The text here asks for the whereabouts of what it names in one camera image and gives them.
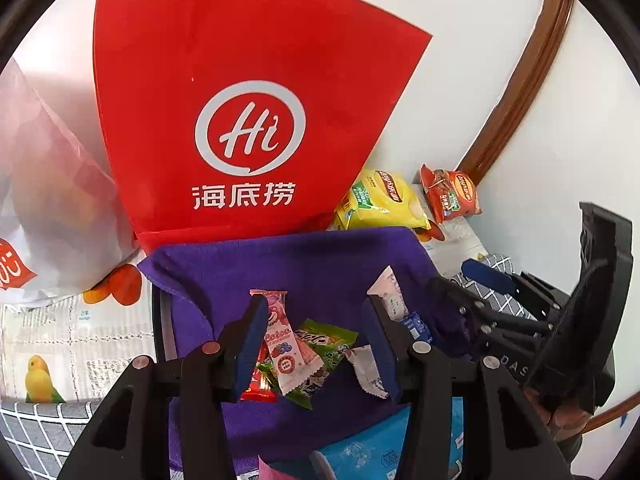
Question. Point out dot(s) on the purple towel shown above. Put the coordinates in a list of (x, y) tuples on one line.
[(320, 270)]

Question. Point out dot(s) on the blue tissue pack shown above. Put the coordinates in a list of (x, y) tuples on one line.
[(360, 452)]

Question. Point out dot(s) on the yellow chip bag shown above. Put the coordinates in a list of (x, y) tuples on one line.
[(385, 200)]

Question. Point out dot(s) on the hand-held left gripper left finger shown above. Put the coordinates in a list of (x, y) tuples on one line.
[(250, 350)]

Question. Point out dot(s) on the red snack packet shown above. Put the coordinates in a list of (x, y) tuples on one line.
[(260, 391)]

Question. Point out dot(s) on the grey checked blanket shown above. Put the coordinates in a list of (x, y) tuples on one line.
[(30, 435)]

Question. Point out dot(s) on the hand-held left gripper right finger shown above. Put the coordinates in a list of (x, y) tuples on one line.
[(382, 355)]

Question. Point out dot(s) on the white pink snack packet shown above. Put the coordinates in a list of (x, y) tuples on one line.
[(392, 292)]

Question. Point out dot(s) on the orange chip bag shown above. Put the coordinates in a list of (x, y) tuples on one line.
[(450, 192)]

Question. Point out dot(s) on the brown wooden door frame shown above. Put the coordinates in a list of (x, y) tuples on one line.
[(525, 85)]

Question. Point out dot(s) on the red paper bag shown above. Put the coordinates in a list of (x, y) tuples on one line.
[(240, 70)]

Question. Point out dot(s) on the person's right forearm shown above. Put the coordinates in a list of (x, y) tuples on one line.
[(567, 457)]

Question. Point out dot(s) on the pile of mixed snacks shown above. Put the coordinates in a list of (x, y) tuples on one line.
[(320, 350)]

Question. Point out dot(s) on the white plastic bag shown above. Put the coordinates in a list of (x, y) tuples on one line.
[(55, 200)]

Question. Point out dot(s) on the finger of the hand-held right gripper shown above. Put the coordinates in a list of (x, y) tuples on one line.
[(487, 272), (500, 325)]

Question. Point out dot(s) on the person's right hand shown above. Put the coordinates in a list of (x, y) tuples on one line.
[(565, 417)]

